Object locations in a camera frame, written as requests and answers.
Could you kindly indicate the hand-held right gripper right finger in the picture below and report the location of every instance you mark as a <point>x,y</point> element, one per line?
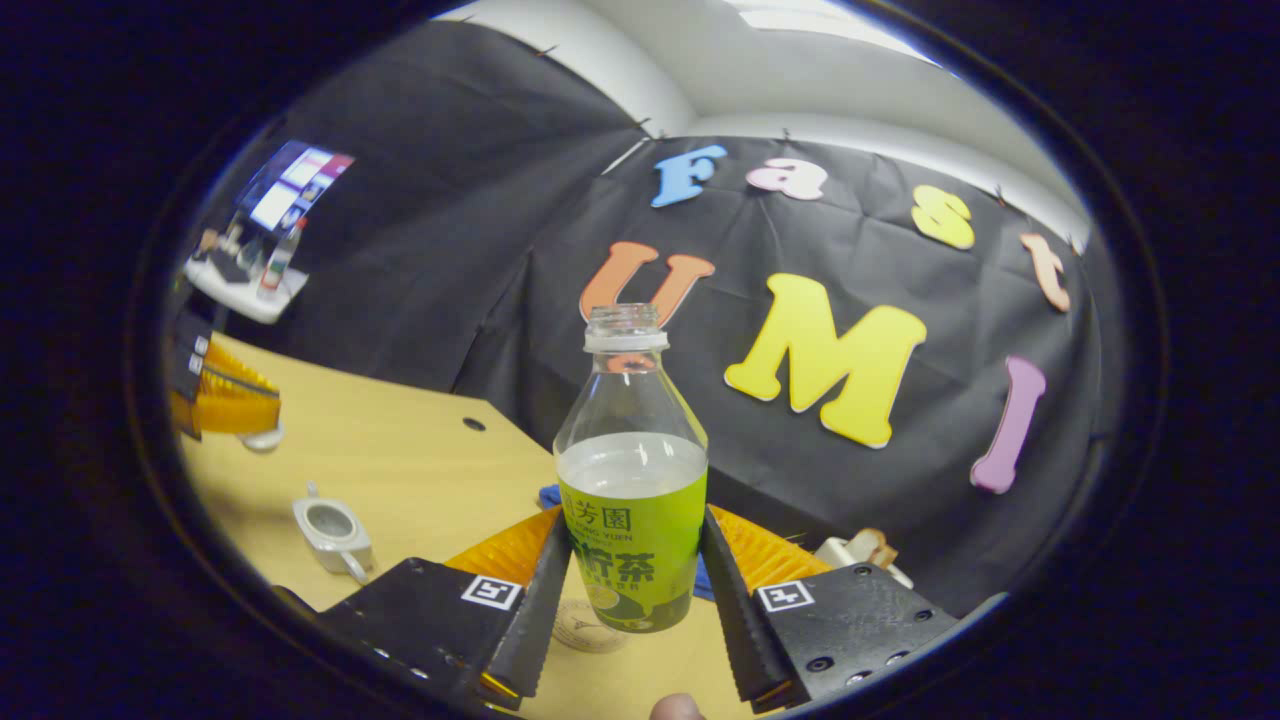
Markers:
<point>735,620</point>

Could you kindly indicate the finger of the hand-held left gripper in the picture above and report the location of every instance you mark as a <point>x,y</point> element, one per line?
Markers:
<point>235,368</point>
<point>235,412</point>

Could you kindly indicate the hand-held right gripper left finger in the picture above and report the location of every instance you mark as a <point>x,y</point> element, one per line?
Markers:
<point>540,620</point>

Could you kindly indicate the white teacup lid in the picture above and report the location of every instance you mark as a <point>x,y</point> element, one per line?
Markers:
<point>262,441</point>

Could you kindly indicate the round brown coaster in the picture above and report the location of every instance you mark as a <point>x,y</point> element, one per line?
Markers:
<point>585,632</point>

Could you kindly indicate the clear green label water bottle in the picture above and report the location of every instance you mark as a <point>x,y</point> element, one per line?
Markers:
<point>632,500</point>

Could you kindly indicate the white teacup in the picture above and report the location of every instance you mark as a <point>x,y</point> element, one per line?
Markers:
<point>330,530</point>

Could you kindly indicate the white side table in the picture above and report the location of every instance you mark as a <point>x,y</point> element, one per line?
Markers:
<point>250,295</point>

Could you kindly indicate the white toaster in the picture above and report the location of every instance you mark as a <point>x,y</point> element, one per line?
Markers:
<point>835,553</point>

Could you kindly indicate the toasted bread slice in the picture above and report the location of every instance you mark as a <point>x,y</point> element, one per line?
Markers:
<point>888,556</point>
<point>865,545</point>

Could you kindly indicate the computer monitor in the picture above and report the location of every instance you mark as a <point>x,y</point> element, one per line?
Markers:
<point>295,185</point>

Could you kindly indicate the black backdrop cloth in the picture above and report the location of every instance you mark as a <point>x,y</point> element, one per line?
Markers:
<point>450,200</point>

